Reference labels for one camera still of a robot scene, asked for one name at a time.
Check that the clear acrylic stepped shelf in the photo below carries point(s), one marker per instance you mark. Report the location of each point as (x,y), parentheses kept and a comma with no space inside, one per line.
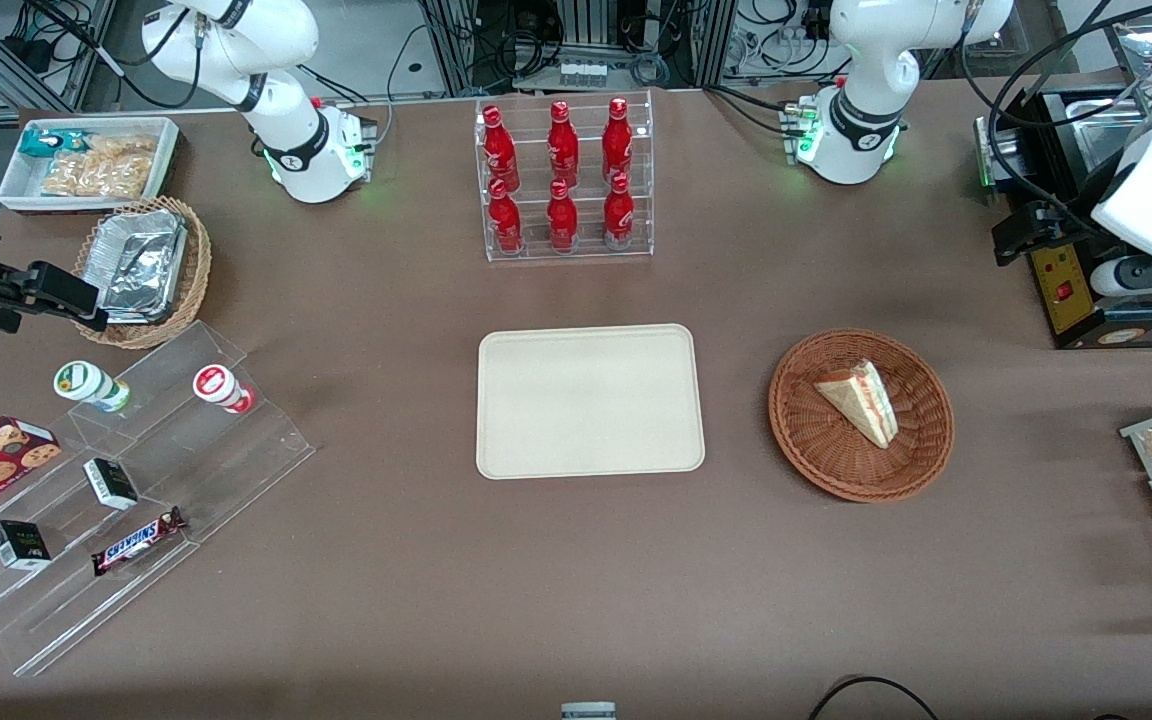
(186,450)

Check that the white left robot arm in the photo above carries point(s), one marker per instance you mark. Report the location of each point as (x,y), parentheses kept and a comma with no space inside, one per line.
(866,110)

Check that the green lid yogurt cup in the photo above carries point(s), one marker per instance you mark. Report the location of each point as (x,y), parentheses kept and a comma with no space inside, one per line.
(88,384)

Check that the small grey white object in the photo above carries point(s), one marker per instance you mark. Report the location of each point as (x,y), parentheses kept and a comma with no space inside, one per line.
(588,711)

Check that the oval tan wicker basket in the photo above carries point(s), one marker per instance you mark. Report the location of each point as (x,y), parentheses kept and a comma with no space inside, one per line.
(194,270)

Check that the clear acrylic bottle rack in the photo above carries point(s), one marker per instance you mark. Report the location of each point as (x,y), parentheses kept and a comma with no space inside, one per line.
(576,245)

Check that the clear bag of chips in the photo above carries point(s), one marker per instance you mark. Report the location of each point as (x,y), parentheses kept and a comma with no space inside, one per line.
(124,146)
(96,177)

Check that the aluminium foil tray stack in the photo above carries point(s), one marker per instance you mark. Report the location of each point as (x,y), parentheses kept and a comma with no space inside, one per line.
(141,262)

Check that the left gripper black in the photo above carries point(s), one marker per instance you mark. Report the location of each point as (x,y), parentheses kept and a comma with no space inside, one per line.
(1069,215)

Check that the triangle sandwich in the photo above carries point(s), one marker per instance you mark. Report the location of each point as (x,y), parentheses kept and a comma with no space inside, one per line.
(864,398)

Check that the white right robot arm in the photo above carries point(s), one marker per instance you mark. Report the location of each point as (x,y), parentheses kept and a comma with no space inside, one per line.
(298,150)

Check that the red cola bottle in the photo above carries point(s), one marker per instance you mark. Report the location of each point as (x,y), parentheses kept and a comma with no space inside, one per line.
(617,138)
(499,145)
(562,218)
(563,140)
(619,214)
(504,220)

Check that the Snickers chocolate bar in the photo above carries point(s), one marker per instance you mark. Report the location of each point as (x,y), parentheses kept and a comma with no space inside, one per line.
(136,541)

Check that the black food warmer machine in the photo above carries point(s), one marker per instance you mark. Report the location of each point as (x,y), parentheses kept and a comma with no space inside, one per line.
(1071,300)

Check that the red lid yogurt cup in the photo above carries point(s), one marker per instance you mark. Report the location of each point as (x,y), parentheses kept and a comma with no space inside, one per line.
(220,387)

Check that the green snack packet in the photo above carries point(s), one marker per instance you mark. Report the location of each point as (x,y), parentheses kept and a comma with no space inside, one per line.
(48,143)

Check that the small black box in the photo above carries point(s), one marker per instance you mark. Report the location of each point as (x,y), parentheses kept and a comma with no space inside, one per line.
(18,545)
(110,483)

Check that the round brown wicker basket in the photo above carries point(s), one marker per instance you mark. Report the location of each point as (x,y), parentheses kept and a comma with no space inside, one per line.
(836,460)

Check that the cream plastic tray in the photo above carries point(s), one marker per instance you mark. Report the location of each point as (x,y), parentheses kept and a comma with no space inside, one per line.
(588,400)

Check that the white rectangular bin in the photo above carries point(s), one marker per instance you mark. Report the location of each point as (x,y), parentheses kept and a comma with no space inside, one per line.
(18,190)

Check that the aluminium profile frame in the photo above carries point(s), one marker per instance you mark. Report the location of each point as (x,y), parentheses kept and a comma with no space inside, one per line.
(576,30)

